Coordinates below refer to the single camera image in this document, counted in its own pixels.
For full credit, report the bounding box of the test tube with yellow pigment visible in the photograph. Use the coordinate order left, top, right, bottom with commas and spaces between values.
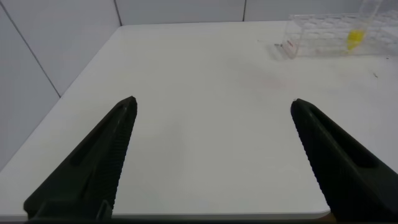
345, 0, 383, 52

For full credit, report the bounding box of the clear plastic test tube rack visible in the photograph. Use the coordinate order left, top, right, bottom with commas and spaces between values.
281, 12, 398, 60

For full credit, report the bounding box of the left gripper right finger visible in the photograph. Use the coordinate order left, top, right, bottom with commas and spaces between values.
290, 98, 398, 222

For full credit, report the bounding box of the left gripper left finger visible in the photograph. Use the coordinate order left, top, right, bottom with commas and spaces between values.
23, 95, 138, 220

